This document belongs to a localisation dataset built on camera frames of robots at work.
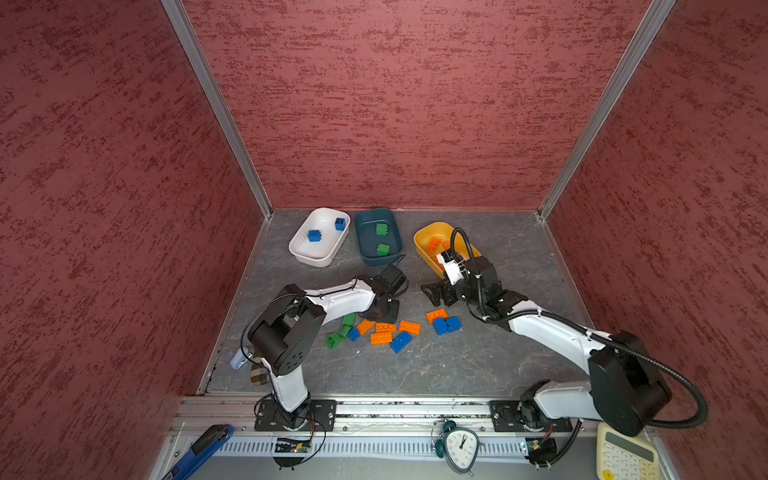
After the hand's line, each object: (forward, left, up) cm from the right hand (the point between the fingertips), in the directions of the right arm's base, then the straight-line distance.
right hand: (431, 286), depth 85 cm
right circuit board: (-39, -24, -14) cm, 48 cm away
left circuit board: (-36, +39, -14) cm, 55 cm away
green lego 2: (+22, +14, -10) cm, 28 cm away
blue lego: (+29, +41, -9) cm, 50 cm away
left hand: (-5, +14, -12) cm, 19 cm away
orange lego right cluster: (-4, -2, -11) cm, 12 cm away
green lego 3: (-6, +25, -9) cm, 27 cm away
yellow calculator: (-41, -40, -10) cm, 58 cm away
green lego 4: (-11, +30, -10) cm, 33 cm away
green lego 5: (-8, +26, -10) cm, 29 cm away
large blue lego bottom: (-12, +10, -10) cm, 19 cm away
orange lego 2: (-11, +15, -10) cm, 22 cm away
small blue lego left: (-10, +23, -10) cm, 27 cm away
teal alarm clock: (-38, -3, -8) cm, 39 cm away
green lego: (+32, +15, -10) cm, 37 cm away
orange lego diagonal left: (-7, +20, -11) cm, 24 cm away
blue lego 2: (+33, +31, -8) cm, 46 cm away
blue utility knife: (-37, +56, -8) cm, 68 cm away
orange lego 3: (-7, +6, -12) cm, 15 cm away
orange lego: (-7, +14, -11) cm, 20 cm away
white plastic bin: (+29, +38, -10) cm, 49 cm away
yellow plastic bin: (+27, 0, -9) cm, 28 cm away
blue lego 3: (-7, -3, -11) cm, 14 cm away
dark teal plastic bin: (+29, +16, -11) cm, 35 cm away
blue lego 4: (-7, -7, -11) cm, 15 cm away
